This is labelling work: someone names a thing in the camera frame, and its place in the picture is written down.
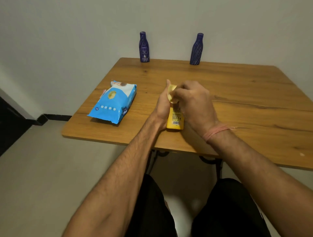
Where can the person's left hand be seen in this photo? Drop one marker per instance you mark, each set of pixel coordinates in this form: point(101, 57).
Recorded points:
point(163, 110)

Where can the person's right hand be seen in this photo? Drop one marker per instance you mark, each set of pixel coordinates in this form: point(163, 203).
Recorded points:
point(198, 107)

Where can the white wet wipe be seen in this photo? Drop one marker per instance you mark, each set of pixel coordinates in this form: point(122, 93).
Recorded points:
point(170, 94)

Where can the yellow bottle orange cap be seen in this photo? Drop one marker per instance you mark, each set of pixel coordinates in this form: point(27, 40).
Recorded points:
point(174, 123)

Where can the blue wet wipes pack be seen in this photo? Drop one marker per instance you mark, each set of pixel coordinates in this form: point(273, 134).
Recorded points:
point(112, 107)

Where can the dark blue striped bottle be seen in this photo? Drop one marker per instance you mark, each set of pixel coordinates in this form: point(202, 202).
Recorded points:
point(196, 51)

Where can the dark blue bottle white print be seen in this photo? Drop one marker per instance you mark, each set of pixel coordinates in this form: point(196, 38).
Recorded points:
point(144, 48)

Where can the person's right forearm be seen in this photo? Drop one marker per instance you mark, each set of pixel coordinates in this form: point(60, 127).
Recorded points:
point(269, 180)

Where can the person's left forearm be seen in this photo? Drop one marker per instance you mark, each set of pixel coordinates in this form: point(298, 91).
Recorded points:
point(117, 190)

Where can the pink thread wristband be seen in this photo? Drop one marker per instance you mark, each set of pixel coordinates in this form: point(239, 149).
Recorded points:
point(215, 130)

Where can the wooden table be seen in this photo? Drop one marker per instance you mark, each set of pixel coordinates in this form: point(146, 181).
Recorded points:
point(256, 97)

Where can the black baseboard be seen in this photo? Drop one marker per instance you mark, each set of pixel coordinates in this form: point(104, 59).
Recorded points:
point(58, 117)

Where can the black door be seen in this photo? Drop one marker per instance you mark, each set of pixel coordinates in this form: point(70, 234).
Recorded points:
point(11, 127)

